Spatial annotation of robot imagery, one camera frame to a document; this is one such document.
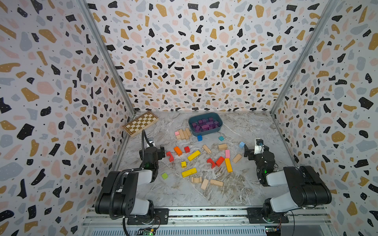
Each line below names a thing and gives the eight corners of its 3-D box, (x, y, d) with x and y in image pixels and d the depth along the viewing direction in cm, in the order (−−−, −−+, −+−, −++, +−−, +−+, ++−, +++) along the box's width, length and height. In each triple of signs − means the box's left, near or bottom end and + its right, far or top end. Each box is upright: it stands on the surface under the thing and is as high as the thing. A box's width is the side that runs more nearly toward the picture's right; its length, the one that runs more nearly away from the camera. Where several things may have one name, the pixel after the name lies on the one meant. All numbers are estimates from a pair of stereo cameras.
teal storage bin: (193, 138, 108) (193, 135, 105) (186, 120, 119) (186, 116, 116) (225, 130, 113) (226, 127, 110) (216, 113, 125) (216, 110, 122)
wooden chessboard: (123, 129, 112) (122, 126, 110) (151, 113, 124) (150, 110, 121) (131, 137, 107) (129, 135, 105) (159, 120, 119) (158, 117, 116)
